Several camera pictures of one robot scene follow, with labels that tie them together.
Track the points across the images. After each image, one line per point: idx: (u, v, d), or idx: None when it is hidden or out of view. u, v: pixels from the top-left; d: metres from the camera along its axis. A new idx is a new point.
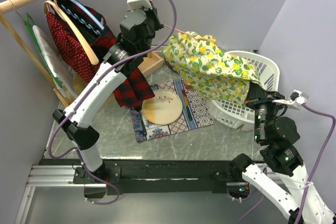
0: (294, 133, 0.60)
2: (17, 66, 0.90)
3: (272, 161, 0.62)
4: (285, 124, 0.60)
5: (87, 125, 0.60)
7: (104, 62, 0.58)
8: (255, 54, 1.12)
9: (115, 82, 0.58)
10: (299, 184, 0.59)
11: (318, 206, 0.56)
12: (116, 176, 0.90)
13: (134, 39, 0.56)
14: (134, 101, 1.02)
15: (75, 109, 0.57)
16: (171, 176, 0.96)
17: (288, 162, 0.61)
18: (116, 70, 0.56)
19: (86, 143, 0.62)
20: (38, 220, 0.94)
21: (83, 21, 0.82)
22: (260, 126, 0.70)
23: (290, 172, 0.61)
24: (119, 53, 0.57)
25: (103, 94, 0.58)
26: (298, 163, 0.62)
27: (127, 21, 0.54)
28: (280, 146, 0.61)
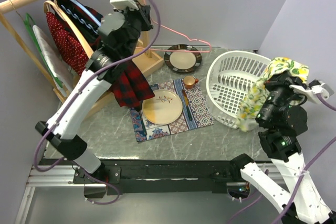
0: (300, 125, 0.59)
2: (17, 66, 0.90)
3: (269, 145, 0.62)
4: (296, 114, 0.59)
5: (71, 136, 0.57)
7: (85, 70, 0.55)
8: (255, 54, 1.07)
9: (98, 90, 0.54)
10: (294, 172, 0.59)
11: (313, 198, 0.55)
12: (116, 176, 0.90)
13: (113, 45, 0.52)
14: (135, 101, 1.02)
15: (58, 120, 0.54)
16: (171, 176, 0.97)
17: (285, 148, 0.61)
18: (98, 77, 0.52)
19: (73, 153, 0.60)
20: (38, 220, 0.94)
21: (83, 21, 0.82)
22: (267, 107, 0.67)
23: (285, 157, 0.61)
24: (101, 59, 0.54)
25: (86, 103, 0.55)
26: (296, 151, 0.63)
27: (105, 26, 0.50)
28: (283, 132, 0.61)
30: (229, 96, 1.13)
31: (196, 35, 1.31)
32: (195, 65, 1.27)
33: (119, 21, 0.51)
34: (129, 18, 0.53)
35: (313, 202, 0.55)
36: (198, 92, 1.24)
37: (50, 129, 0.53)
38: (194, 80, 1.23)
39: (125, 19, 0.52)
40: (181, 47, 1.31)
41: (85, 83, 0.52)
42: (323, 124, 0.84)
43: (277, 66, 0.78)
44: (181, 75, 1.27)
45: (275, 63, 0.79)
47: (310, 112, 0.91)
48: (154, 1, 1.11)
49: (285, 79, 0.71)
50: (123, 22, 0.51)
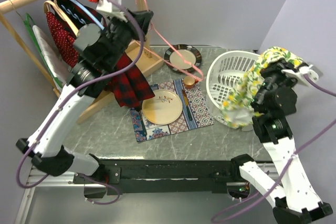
0: (291, 105, 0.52)
2: (17, 66, 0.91)
3: (259, 127, 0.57)
4: (286, 93, 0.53)
5: (53, 151, 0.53)
7: (66, 85, 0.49)
8: (255, 54, 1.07)
9: (81, 105, 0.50)
10: (283, 156, 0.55)
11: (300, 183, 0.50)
12: (116, 176, 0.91)
13: (93, 60, 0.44)
14: (135, 101, 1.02)
15: (38, 139, 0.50)
16: (171, 176, 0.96)
17: (275, 130, 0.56)
18: (80, 93, 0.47)
19: (57, 169, 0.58)
20: (38, 219, 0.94)
21: (83, 21, 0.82)
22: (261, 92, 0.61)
23: (275, 140, 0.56)
24: (82, 74, 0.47)
25: (69, 119, 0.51)
26: (287, 136, 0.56)
27: (81, 40, 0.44)
28: (273, 114, 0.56)
30: None
31: (196, 35, 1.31)
32: (195, 65, 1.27)
33: (98, 33, 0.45)
34: (117, 30, 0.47)
35: (301, 187, 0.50)
36: (198, 92, 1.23)
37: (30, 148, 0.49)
38: (194, 80, 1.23)
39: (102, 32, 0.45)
40: (180, 47, 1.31)
41: (65, 99, 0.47)
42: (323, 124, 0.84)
43: (274, 53, 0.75)
44: (181, 75, 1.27)
45: (272, 51, 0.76)
47: (310, 111, 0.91)
48: (154, 1, 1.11)
49: (278, 65, 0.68)
50: (100, 36, 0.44)
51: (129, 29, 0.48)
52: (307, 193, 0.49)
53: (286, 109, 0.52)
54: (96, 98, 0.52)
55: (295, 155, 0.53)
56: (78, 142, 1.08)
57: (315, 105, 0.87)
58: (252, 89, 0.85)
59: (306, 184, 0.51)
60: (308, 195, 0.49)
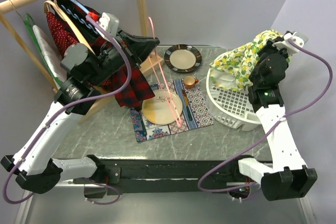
0: (281, 71, 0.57)
2: (17, 66, 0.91)
3: (253, 94, 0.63)
4: (276, 60, 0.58)
5: (40, 170, 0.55)
7: (54, 102, 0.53)
8: None
9: (66, 123, 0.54)
10: (272, 118, 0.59)
11: (287, 145, 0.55)
12: (116, 175, 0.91)
13: (80, 77, 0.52)
14: (135, 101, 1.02)
15: (24, 157, 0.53)
16: (171, 176, 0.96)
17: (268, 98, 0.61)
18: (66, 111, 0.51)
19: (44, 186, 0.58)
20: (38, 220, 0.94)
21: (83, 21, 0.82)
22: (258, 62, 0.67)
23: (265, 104, 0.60)
24: (70, 91, 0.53)
25: (54, 137, 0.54)
26: (278, 103, 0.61)
27: (69, 60, 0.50)
28: (264, 80, 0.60)
30: (229, 97, 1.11)
31: (196, 35, 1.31)
32: (195, 65, 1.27)
33: (85, 53, 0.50)
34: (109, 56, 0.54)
35: (288, 149, 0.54)
36: (198, 92, 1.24)
37: (16, 166, 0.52)
38: (194, 80, 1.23)
39: (91, 53, 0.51)
40: (180, 47, 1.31)
41: (52, 117, 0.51)
42: (323, 124, 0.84)
43: (270, 34, 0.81)
44: (181, 75, 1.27)
45: (269, 32, 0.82)
47: (310, 111, 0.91)
48: (154, 1, 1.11)
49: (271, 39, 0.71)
50: (87, 56, 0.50)
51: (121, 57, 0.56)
52: (292, 155, 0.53)
53: (275, 72, 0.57)
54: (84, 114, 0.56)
55: (283, 117, 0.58)
56: (78, 142, 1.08)
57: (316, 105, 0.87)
58: (243, 65, 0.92)
59: (292, 148, 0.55)
60: (293, 157, 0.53)
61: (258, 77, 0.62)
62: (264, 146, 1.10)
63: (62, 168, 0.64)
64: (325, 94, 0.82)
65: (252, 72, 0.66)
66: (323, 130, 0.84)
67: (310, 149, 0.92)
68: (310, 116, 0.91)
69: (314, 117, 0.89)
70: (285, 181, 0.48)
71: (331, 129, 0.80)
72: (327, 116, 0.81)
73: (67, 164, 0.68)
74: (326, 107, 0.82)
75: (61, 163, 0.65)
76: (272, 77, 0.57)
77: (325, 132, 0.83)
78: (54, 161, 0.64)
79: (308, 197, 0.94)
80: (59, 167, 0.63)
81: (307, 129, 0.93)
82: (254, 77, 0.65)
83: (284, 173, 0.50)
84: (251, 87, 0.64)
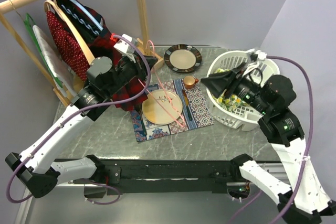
0: (290, 91, 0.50)
2: (17, 66, 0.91)
3: (267, 126, 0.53)
4: (279, 81, 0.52)
5: (43, 170, 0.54)
7: (71, 105, 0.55)
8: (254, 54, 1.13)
9: (80, 125, 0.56)
10: (294, 158, 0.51)
11: (312, 185, 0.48)
12: (116, 176, 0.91)
13: (100, 86, 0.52)
14: (129, 104, 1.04)
15: (33, 153, 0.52)
16: (171, 176, 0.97)
17: (287, 131, 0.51)
18: (83, 113, 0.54)
19: (41, 191, 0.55)
20: (38, 219, 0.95)
21: (83, 21, 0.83)
22: (241, 89, 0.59)
23: (286, 141, 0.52)
24: (87, 97, 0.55)
25: (64, 138, 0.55)
26: (298, 136, 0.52)
27: (95, 68, 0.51)
28: (276, 107, 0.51)
30: None
31: (196, 35, 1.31)
32: (195, 65, 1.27)
33: (109, 64, 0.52)
34: (125, 67, 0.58)
35: (312, 189, 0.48)
36: (198, 92, 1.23)
37: (23, 162, 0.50)
38: (194, 80, 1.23)
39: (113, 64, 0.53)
40: (181, 47, 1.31)
41: (69, 117, 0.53)
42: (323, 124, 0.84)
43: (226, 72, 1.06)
44: (181, 75, 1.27)
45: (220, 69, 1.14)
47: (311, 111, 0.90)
48: (154, 1, 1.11)
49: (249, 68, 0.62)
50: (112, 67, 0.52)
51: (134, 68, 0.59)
52: (317, 195, 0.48)
53: (287, 95, 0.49)
54: (94, 120, 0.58)
55: (308, 157, 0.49)
56: (78, 142, 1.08)
57: (316, 105, 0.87)
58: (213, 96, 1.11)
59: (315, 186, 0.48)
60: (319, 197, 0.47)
61: (266, 107, 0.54)
62: (264, 146, 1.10)
63: (60, 172, 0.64)
64: (325, 95, 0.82)
65: (253, 101, 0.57)
66: (322, 131, 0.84)
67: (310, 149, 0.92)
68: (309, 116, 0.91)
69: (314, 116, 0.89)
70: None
71: (329, 129, 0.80)
72: (326, 115, 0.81)
73: (66, 167, 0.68)
74: (326, 107, 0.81)
75: (59, 167, 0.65)
76: (284, 102, 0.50)
77: (325, 132, 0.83)
78: (52, 164, 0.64)
79: None
80: (57, 170, 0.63)
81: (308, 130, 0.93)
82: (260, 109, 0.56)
83: (314, 219, 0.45)
84: (262, 119, 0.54)
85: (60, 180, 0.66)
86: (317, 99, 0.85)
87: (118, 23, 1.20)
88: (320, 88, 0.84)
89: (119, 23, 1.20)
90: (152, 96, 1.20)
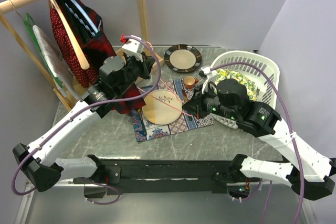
0: (235, 85, 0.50)
2: (18, 66, 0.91)
3: (245, 124, 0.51)
4: (223, 83, 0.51)
5: (49, 163, 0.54)
7: (80, 100, 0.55)
8: (254, 54, 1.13)
9: (88, 121, 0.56)
10: (285, 139, 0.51)
11: (310, 156, 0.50)
12: (116, 176, 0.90)
13: (111, 83, 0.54)
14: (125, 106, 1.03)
15: (41, 145, 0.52)
16: (171, 176, 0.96)
17: (266, 120, 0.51)
18: (92, 109, 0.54)
19: (44, 184, 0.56)
20: (38, 220, 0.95)
21: (82, 21, 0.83)
22: (207, 102, 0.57)
23: (272, 129, 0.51)
24: (97, 94, 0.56)
25: (73, 132, 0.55)
26: (277, 118, 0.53)
27: (108, 66, 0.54)
28: (240, 104, 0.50)
30: None
31: (196, 35, 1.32)
32: (195, 65, 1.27)
33: (122, 63, 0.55)
34: (133, 66, 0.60)
35: (312, 159, 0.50)
36: None
37: (31, 152, 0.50)
38: (194, 80, 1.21)
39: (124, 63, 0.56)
40: (181, 47, 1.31)
41: (79, 112, 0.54)
42: (322, 124, 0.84)
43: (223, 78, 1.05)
44: (181, 75, 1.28)
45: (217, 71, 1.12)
47: (310, 112, 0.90)
48: (153, 1, 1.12)
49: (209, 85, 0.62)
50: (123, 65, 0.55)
51: (140, 67, 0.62)
52: (319, 162, 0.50)
53: (235, 90, 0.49)
54: (101, 117, 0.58)
55: (294, 133, 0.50)
56: (78, 142, 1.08)
57: (316, 105, 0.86)
58: None
59: (313, 155, 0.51)
60: (321, 162, 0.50)
61: (232, 110, 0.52)
62: (264, 146, 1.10)
63: (62, 167, 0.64)
64: (324, 95, 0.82)
65: (220, 110, 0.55)
66: (322, 130, 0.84)
67: None
68: (309, 116, 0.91)
69: (313, 117, 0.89)
70: (333, 189, 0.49)
71: (329, 129, 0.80)
72: (326, 115, 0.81)
73: (69, 163, 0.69)
74: (326, 107, 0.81)
75: (62, 163, 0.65)
76: (241, 96, 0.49)
77: (323, 132, 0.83)
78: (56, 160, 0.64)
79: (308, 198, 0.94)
80: (61, 166, 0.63)
81: (307, 130, 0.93)
82: (229, 115, 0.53)
83: (328, 184, 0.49)
84: (238, 121, 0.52)
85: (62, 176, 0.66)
86: (318, 99, 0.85)
87: (118, 23, 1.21)
88: (320, 88, 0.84)
89: (119, 23, 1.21)
90: (152, 95, 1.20)
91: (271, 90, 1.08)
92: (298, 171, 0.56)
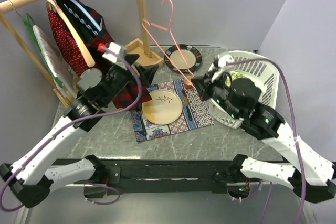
0: (254, 89, 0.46)
2: (18, 66, 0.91)
3: (252, 128, 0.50)
4: (239, 82, 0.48)
5: (35, 180, 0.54)
7: (63, 116, 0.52)
8: (254, 54, 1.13)
9: (72, 136, 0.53)
10: (289, 143, 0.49)
11: (313, 160, 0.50)
12: (116, 176, 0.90)
13: (91, 98, 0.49)
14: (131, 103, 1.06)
15: (24, 164, 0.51)
16: (171, 176, 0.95)
17: (270, 124, 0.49)
18: (74, 126, 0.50)
19: (32, 200, 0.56)
20: (38, 220, 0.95)
21: (83, 21, 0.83)
22: (214, 92, 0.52)
23: (275, 132, 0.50)
24: (80, 108, 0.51)
25: (56, 149, 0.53)
26: (280, 122, 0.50)
27: (84, 81, 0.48)
28: (251, 107, 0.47)
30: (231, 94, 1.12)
31: (196, 35, 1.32)
32: (195, 65, 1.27)
33: (99, 77, 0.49)
34: (116, 74, 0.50)
35: (316, 163, 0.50)
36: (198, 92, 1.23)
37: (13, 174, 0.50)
38: None
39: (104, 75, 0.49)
40: (180, 47, 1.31)
41: (60, 129, 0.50)
42: (322, 124, 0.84)
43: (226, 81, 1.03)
44: (181, 75, 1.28)
45: None
47: (310, 111, 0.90)
48: (153, 1, 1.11)
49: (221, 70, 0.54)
50: (101, 79, 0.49)
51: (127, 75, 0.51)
52: (322, 166, 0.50)
53: (253, 94, 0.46)
54: (87, 131, 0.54)
55: (298, 137, 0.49)
56: (78, 142, 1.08)
57: (316, 105, 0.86)
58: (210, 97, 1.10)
59: (316, 159, 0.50)
60: (324, 166, 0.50)
61: (239, 110, 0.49)
62: (264, 146, 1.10)
63: (52, 180, 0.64)
64: (324, 95, 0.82)
65: (223, 105, 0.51)
66: (322, 130, 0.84)
67: None
68: (309, 116, 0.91)
69: (313, 117, 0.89)
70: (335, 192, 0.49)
71: (329, 129, 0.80)
72: (326, 115, 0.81)
73: (61, 173, 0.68)
74: (326, 107, 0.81)
75: (52, 174, 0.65)
76: (255, 99, 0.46)
77: (323, 132, 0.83)
78: (46, 171, 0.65)
79: None
80: (50, 179, 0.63)
81: (307, 129, 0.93)
82: (231, 113, 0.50)
83: (331, 188, 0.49)
84: (244, 123, 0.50)
85: (55, 187, 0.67)
86: (318, 99, 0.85)
87: (118, 23, 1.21)
88: (320, 88, 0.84)
89: (119, 23, 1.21)
90: (152, 96, 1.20)
91: (271, 90, 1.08)
92: (301, 173, 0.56)
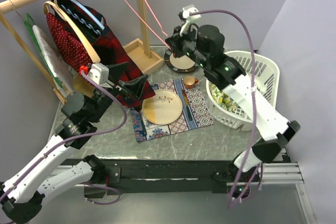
0: (217, 34, 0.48)
2: (17, 66, 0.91)
3: (212, 75, 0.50)
4: (206, 28, 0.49)
5: (27, 199, 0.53)
7: (54, 135, 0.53)
8: (254, 54, 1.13)
9: (64, 155, 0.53)
10: (244, 93, 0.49)
11: (266, 112, 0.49)
12: (116, 175, 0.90)
13: (78, 120, 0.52)
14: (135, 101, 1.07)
15: (15, 184, 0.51)
16: (171, 176, 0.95)
17: (230, 72, 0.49)
18: (65, 145, 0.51)
19: (23, 217, 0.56)
20: (37, 220, 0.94)
21: (83, 21, 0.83)
22: (184, 45, 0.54)
23: (232, 80, 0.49)
24: (72, 127, 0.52)
25: (48, 169, 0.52)
26: (241, 74, 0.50)
27: (69, 106, 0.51)
28: (212, 52, 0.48)
30: None
31: None
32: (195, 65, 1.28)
33: (82, 102, 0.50)
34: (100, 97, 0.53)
35: (270, 116, 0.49)
36: (198, 92, 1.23)
37: (5, 193, 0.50)
38: (194, 80, 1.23)
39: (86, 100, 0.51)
40: None
41: (51, 149, 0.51)
42: (321, 124, 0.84)
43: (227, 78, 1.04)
44: (181, 75, 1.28)
45: None
47: (310, 111, 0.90)
48: (154, 1, 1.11)
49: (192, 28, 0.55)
50: (84, 103, 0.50)
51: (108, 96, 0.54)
52: (276, 120, 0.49)
53: (215, 36, 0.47)
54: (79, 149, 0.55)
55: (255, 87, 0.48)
56: None
57: (316, 105, 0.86)
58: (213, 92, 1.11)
59: (272, 113, 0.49)
60: (278, 120, 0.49)
61: (203, 58, 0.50)
62: None
63: (44, 194, 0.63)
64: (324, 95, 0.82)
65: (192, 56, 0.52)
66: (322, 130, 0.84)
67: (311, 150, 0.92)
68: (309, 116, 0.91)
69: (313, 117, 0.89)
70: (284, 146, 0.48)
71: (329, 129, 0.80)
72: (326, 116, 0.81)
73: (54, 183, 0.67)
74: (326, 107, 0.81)
75: (44, 187, 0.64)
76: (217, 44, 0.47)
77: (323, 131, 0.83)
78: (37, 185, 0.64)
79: (308, 198, 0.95)
80: (41, 193, 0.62)
81: (307, 129, 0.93)
82: (199, 63, 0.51)
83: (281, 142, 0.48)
84: (206, 70, 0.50)
85: (50, 199, 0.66)
86: (318, 99, 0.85)
87: (118, 23, 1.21)
88: (320, 88, 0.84)
89: (119, 23, 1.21)
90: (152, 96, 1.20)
91: (271, 90, 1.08)
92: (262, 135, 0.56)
